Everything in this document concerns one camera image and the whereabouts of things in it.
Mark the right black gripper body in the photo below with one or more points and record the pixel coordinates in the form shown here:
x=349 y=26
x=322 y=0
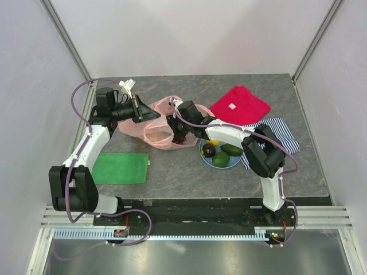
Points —
x=179 y=128

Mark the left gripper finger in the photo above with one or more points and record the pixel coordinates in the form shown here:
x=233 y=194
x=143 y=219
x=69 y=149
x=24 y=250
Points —
x=149 y=115
x=141 y=108

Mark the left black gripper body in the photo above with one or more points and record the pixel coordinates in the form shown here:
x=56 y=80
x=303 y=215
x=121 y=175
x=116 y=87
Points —
x=125 y=112

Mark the purple grape bunch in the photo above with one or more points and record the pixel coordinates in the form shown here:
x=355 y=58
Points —
x=179 y=140

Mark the pink plastic bag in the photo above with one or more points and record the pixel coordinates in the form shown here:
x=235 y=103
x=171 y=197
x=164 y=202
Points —
x=140 y=130

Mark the yellow lemon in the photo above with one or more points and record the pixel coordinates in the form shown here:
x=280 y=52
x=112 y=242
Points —
x=213 y=142

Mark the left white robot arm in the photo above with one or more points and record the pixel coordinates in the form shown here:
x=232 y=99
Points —
x=71 y=184

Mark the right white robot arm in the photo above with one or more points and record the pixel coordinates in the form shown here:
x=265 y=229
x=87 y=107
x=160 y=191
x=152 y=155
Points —
x=262 y=149

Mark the dark mangosteen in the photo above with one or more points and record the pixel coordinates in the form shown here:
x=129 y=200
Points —
x=208 y=150

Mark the green lime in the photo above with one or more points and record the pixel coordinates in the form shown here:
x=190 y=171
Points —
x=221 y=159

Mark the green avocado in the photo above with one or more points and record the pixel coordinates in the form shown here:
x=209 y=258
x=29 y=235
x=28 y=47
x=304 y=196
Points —
x=231 y=150

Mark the light blue plate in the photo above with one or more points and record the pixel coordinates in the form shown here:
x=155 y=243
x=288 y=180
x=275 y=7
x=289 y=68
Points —
x=233 y=161

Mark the green towel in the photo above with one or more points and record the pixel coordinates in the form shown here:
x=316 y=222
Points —
x=120 y=168

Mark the red folded t-shirt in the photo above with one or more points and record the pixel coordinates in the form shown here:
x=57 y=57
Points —
x=240 y=106

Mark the blue white striped cloth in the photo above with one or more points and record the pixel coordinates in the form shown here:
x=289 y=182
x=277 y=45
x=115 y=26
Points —
x=282 y=132

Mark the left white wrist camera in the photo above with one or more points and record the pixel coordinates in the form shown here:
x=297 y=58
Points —
x=126 y=87

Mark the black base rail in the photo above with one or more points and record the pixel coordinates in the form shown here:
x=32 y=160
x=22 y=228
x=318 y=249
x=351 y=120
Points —
x=218 y=215

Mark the left aluminium frame post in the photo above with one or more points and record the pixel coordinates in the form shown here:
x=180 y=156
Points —
x=65 y=37

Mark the aluminium frame post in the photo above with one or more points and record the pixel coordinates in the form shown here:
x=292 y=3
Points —
x=317 y=38
x=65 y=37

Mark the white slotted cable duct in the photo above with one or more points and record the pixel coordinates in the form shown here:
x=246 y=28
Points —
x=114 y=235

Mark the right aluminium frame post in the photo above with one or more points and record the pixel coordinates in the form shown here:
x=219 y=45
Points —
x=317 y=38

